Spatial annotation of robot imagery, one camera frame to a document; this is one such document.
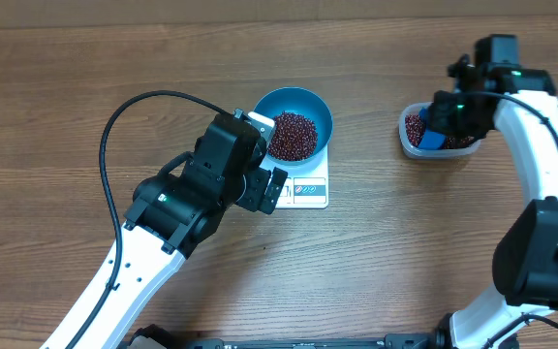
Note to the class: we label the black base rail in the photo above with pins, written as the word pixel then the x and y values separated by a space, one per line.
pixel 389 341

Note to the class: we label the red beans in bowl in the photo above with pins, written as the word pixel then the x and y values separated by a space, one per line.
pixel 295 137

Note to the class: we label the teal bowl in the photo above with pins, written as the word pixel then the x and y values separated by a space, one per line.
pixel 302 101

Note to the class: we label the clear plastic container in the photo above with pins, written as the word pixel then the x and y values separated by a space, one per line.
pixel 415 152

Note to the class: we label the blue plastic measuring scoop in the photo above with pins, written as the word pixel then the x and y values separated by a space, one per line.
pixel 430 140

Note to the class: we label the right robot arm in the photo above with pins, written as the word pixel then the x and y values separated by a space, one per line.
pixel 493 91

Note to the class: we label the white digital kitchen scale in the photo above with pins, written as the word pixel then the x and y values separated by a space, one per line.
pixel 307 184

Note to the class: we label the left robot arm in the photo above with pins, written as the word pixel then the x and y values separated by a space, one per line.
pixel 171 214

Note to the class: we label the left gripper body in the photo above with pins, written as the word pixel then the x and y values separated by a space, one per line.
pixel 233 191

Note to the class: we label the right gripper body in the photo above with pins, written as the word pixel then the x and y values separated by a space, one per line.
pixel 459 118

